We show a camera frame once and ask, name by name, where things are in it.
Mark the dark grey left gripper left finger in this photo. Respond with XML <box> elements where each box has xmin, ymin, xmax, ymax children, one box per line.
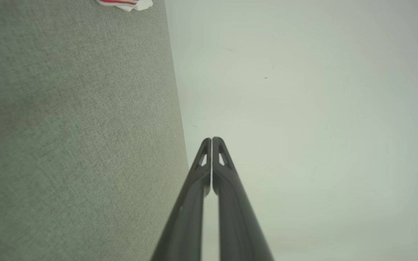
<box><xmin>151</xmin><ymin>138</ymin><xmax>212</xmax><ymax>261</ymax></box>

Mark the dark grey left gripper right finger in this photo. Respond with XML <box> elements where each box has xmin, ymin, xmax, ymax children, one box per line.
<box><xmin>212</xmin><ymin>137</ymin><xmax>275</xmax><ymax>261</ymax></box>

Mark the red white basketball jersey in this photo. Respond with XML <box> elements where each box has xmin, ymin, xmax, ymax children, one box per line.
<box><xmin>96</xmin><ymin>0</ymin><xmax>154</xmax><ymax>12</ymax></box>

